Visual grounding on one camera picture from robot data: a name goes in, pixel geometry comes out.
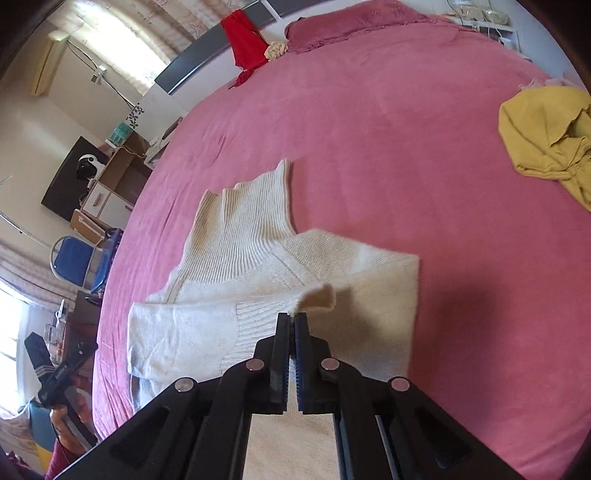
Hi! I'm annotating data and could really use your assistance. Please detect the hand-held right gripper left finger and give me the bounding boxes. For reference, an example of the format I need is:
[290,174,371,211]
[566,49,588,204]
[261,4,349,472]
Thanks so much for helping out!
[54,312,293,480]

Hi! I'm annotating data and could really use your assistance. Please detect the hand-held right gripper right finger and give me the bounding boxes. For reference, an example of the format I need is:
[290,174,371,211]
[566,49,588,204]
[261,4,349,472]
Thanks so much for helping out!
[290,312,528,480]

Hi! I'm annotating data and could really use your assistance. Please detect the cream knit sweater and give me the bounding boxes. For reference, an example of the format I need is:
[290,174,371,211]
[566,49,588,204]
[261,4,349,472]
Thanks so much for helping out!
[127,159,421,480]

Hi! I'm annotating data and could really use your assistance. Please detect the person's left forearm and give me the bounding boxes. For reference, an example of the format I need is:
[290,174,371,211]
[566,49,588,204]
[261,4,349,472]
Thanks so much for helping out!
[44,438,84,480]

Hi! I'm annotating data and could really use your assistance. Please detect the person's left hand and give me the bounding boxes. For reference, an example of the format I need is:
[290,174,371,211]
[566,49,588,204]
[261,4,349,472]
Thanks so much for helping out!
[48,390,100,457]

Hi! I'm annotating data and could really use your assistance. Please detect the dark wooden desk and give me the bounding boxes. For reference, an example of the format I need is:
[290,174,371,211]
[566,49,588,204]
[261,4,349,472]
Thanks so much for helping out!
[62,290,103,356]

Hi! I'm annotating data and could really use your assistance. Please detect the blue chair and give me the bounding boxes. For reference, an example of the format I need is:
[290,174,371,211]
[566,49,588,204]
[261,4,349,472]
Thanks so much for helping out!
[48,234,105,289]

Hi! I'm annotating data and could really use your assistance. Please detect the cardboard box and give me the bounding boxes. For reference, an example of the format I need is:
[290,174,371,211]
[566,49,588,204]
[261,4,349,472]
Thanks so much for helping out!
[69,209,107,245]

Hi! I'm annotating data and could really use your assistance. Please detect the black television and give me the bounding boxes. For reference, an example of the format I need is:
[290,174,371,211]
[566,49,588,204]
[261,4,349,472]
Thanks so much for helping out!
[41,135,112,217]

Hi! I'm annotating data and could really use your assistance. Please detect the white round device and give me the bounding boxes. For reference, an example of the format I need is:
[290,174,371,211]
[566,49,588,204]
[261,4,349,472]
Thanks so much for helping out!
[75,154,106,180]

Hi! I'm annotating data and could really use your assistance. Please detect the wooden cabinet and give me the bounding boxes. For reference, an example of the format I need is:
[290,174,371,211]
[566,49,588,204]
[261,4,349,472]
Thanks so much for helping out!
[85,133,154,222]

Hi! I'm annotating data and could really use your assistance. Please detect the pink bed blanket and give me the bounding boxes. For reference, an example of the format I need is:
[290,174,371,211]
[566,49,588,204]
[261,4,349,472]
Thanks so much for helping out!
[90,0,591,480]

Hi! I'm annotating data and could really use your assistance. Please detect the teal box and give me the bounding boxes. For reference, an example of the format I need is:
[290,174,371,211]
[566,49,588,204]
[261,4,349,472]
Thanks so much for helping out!
[108,121,132,145]

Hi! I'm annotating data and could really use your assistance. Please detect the beige air conditioner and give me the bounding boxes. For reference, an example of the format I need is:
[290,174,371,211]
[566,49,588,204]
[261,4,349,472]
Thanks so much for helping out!
[30,30,70,97]

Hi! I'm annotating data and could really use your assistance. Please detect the grey headboard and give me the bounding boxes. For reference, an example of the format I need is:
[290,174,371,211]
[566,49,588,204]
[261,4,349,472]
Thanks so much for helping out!
[154,0,305,95]

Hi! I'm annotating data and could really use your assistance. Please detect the red garment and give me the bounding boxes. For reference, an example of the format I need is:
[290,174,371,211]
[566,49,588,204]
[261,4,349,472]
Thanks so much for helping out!
[221,10,269,88]

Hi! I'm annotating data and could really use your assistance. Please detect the yellow garment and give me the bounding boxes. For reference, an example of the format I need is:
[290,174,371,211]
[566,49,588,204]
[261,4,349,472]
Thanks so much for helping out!
[498,85,591,210]

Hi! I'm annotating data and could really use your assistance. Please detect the pink pillow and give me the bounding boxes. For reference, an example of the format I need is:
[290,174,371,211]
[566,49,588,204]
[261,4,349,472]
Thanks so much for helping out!
[284,0,444,54]

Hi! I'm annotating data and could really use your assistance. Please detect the patterned curtain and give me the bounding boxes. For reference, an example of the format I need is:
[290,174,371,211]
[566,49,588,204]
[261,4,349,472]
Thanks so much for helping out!
[69,0,241,86]

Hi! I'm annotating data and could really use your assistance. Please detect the light pink garment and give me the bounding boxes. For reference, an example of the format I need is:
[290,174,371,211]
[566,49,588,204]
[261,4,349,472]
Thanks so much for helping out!
[517,76,585,93]

